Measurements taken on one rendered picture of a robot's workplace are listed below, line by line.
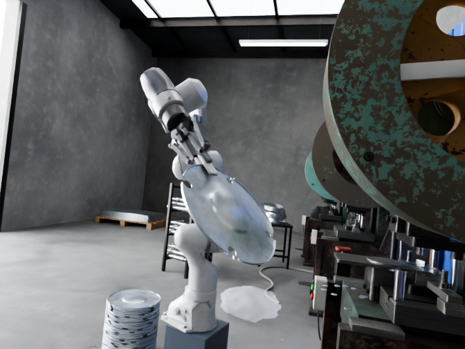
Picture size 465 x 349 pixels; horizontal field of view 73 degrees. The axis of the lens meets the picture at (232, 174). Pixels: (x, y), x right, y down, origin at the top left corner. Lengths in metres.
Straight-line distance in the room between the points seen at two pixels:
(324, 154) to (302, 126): 5.43
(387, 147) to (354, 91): 0.15
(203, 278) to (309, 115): 7.05
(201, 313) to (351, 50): 1.00
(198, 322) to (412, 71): 1.05
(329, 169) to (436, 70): 1.77
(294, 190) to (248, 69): 3.29
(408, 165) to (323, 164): 1.80
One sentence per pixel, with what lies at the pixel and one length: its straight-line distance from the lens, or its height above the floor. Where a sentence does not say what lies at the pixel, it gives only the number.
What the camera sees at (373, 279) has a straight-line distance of 1.26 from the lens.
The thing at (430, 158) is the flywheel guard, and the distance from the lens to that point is 0.83.
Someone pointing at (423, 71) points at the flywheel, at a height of 1.31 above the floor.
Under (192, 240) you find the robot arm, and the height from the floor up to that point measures 0.78.
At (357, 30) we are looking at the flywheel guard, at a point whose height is 1.40.
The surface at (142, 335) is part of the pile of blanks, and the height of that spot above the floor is 0.16.
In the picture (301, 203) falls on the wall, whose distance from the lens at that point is 7.85.
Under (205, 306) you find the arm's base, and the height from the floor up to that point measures 0.54.
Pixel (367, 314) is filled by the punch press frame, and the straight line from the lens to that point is 1.15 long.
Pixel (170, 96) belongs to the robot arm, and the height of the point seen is 1.23.
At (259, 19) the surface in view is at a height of 4.26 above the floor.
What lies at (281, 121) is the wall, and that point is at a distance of 8.05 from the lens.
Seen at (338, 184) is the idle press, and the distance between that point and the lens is 2.58.
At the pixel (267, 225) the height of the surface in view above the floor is 0.91.
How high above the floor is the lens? 1.01
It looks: 2 degrees up
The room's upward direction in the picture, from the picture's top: 6 degrees clockwise
